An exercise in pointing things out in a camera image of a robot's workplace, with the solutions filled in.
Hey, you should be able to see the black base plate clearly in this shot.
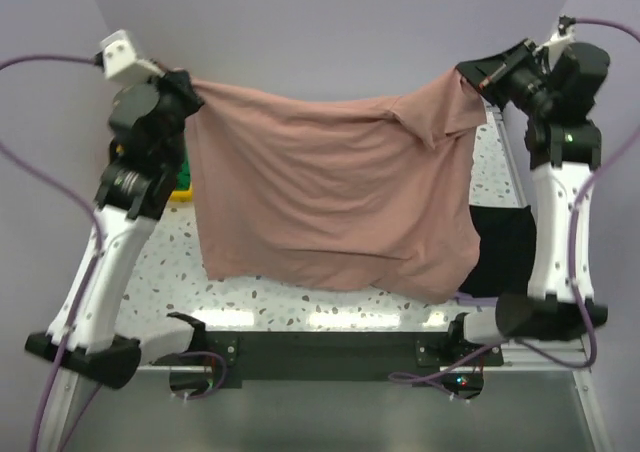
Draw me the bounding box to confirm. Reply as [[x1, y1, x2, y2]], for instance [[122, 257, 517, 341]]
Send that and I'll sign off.
[[206, 331, 479, 388]]

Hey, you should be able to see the aluminium frame rail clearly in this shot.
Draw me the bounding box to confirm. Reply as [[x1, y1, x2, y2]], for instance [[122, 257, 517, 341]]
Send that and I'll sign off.
[[501, 339, 587, 372]]

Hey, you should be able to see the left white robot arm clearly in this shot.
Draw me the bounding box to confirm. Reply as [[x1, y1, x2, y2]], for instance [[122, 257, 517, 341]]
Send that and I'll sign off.
[[25, 70, 207, 390]]

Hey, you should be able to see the black folded t shirt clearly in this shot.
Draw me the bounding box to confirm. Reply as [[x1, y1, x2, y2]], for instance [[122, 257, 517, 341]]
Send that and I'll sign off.
[[458, 206, 537, 299]]

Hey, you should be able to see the green t shirt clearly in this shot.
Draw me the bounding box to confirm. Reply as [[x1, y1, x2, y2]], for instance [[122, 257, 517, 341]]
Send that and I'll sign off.
[[174, 147, 191, 192]]

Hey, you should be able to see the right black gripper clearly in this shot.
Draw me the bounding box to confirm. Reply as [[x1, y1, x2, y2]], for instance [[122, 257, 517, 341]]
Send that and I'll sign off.
[[457, 38, 556, 117]]

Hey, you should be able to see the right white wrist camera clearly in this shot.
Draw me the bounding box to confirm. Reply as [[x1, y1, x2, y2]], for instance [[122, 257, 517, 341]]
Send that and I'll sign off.
[[535, 16, 576, 62]]

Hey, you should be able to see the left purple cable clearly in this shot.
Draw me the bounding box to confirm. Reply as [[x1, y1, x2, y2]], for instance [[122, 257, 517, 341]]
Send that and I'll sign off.
[[0, 55, 116, 452]]

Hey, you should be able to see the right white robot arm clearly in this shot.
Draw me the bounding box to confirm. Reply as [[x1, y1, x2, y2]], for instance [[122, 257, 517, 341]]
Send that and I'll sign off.
[[445, 34, 610, 365]]

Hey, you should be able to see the lavender folded t shirt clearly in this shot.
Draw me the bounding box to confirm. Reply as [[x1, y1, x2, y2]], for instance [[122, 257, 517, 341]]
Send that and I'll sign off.
[[455, 292, 498, 307]]

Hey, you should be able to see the yellow plastic bin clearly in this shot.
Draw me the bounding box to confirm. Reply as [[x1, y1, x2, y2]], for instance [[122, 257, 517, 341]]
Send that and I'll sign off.
[[168, 188, 193, 203]]

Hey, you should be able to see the pink t shirt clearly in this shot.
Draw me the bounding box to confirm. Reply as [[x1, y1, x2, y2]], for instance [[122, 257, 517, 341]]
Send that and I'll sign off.
[[186, 70, 486, 304]]

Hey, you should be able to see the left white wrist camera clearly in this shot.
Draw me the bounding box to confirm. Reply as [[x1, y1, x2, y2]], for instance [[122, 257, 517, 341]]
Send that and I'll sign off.
[[100, 29, 164, 86]]

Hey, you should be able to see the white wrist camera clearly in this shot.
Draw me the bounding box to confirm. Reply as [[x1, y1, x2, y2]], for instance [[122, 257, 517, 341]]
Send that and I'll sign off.
[[100, 29, 164, 86], [535, 16, 576, 62]]

